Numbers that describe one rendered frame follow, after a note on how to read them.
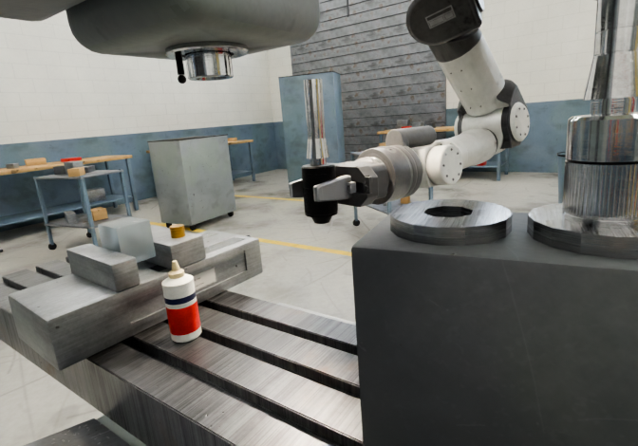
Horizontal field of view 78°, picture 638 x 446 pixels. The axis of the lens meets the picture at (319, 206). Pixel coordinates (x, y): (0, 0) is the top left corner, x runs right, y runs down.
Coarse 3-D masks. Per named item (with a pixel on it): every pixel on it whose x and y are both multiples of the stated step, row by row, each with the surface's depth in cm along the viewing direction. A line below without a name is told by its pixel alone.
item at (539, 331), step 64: (384, 256) 28; (448, 256) 26; (512, 256) 24; (576, 256) 23; (384, 320) 29; (448, 320) 26; (512, 320) 25; (576, 320) 23; (384, 384) 30; (448, 384) 28; (512, 384) 26; (576, 384) 24
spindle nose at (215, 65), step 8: (192, 56) 40; (200, 56) 40; (208, 56) 40; (216, 56) 40; (224, 56) 41; (192, 64) 40; (200, 64) 40; (208, 64) 40; (216, 64) 40; (224, 64) 41; (232, 64) 43; (192, 72) 41; (200, 72) 40; (208, 72) 40; (216, 72) 41; (224, 72) 41; (232, 72) 42; (192, 80) 43; (200, 80) 44; (208, 80) 44; (216, 80) 45
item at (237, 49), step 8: (168, 48) 39; (176, 48) 39; (184, 48) 38; (192, 48) 38; (200, 48) 38; (208, 48) 39; (216, 48) 39; (224, 48) 39; (232, 48) 40; (240, 48) 40; (248, 48) 43; (168, 56) 41; (176, 56) 42; (184, 56) 43; (232, 56) 44; (240, 56) 45
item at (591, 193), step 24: (576, 144) 25; (600, 144) 24; (624, 144) 23; (576, 168) 25; (600, 168) 24; (624, 168) 23; (576, 192) 25; (600, 192) 24; (624, 192) 24; (576, 216) 26; (600, 216) 24; (624, 216) 24
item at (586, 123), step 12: (576, 120) 25; (588, 120) 24; (600, 120) 23; (612, 120) 23; (624, 120) 23; (636, 120) 23; (576, 132) 25; (588, 132) 24; (600, 132) 24; (612, 132) 23; (624, 132) 23
